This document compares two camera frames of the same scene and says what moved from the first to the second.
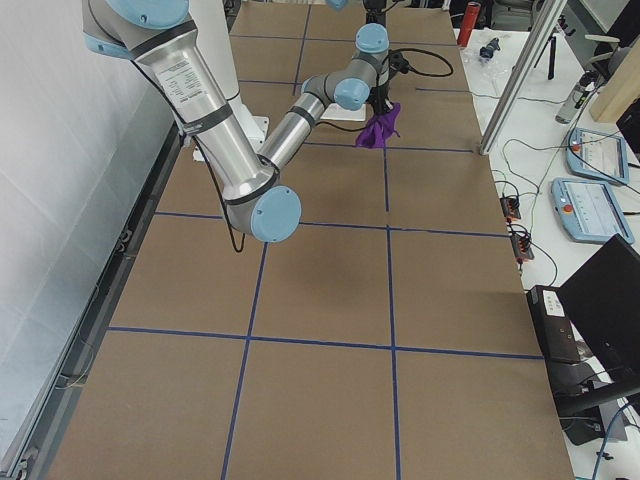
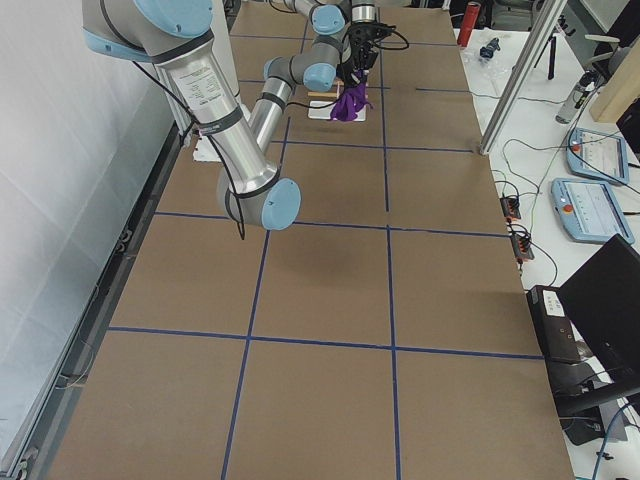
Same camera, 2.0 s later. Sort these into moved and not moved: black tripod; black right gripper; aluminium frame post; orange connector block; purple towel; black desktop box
Moved: purple towel; black right gripper
Not moved: black desktop box; black tripod; orange connector block; aluminium frame post
